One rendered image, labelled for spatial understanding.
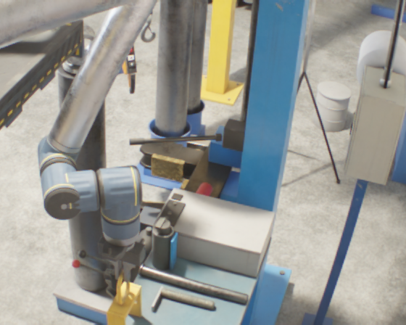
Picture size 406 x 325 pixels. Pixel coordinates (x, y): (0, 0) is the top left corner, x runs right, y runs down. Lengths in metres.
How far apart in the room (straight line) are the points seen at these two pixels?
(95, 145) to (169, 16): 1.28
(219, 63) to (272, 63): 3.07
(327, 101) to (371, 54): 2.37
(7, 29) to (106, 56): 0.40
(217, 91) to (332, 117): 1.06
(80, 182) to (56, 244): 2.35
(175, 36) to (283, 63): 1.69
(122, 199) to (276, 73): 0.89
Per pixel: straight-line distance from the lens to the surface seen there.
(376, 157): 2.59
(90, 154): 2.81
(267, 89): 2.30
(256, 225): 2.30
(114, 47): 1.55
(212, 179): 2.67
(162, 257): 2.23
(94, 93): 1.61
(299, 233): 4.11
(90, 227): 3.08
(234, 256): 2.24
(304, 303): 3.67
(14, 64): 1.85
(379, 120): 2.50
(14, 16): 1.24
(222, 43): 5.22
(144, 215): 2.55
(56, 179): 1.60
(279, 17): 2.17
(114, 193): 1.60
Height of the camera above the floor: 2.70
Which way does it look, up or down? 35 degrees down
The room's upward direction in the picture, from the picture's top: 4 degrees clockwise
